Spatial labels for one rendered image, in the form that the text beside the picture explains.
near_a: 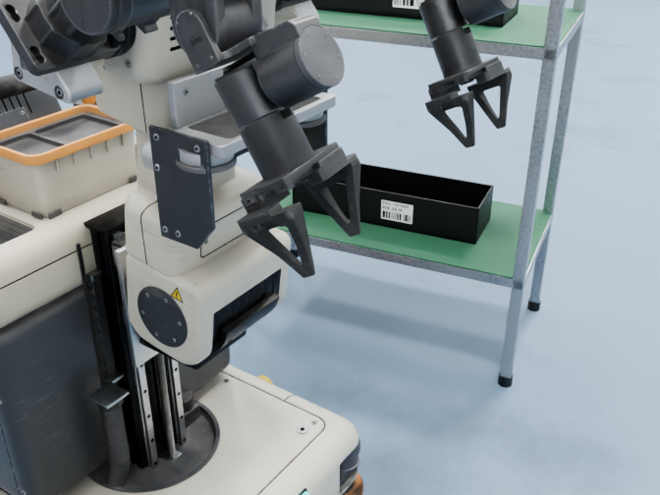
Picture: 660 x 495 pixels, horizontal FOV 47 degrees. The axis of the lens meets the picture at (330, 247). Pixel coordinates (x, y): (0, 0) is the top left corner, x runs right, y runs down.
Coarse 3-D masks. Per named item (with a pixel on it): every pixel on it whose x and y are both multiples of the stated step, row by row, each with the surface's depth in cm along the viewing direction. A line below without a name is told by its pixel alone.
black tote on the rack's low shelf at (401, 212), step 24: (360, 168) 238; (384, 168) 235; (336, 192) 226; (360, 192) 223; (384, 192) 220; (408, 192) 236; (432, 192) 232; (456, 192) 229; (480, 192) 226; (360, 216) 226; (384, 216) 223; (408, 216) 220; (432, 216) 217; (456, 216) 214; (480, 216) 214; (456, 240) 217
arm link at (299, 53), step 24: (192, 24) 70; (264, 24) 76; (288, 24) 67; (312, 24) 68; (192, 48) 71; (216, 48) 70; (240, 48) 70; (264, 48) 69; (288, 48) 67; (312, 48) 67; (336, 48) 70; (264, 72) 69; (288, 72) 67; (312, 72) 67; (336, 72) 69; (288, 96) 69; (312, 96) 70
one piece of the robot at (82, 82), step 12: (12, 48) 89; (24, 72) 89; (60, 72) 86; (72, 72) 87; (84, 72) 88; (36, 84) 89; (48, 84) 87; (60, 84) 86; (72, 84) 86; (84, 84) 88; (96, 84) 89; (60, 96) 88; (72, 96) 86; (84, 96) 88
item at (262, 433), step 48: (240, 384) 172; (192, 432) 160; (240, 432) 159; (288, 432) 159; (336, 432) 159; (96, 480) 147; (144, 480) 148; (192, 480) 147; (240, 480) 147; (288, 480) 148; (336, 480) 158
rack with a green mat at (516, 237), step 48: (576, 0) 203; (480, 48) 176; (528, 48) 172; (576, 48) 208; (528, 192) 187; (336, 240) 218; (384, 240) 218; (432, 240) 218; (480, 240) 218; (528, 240) 193
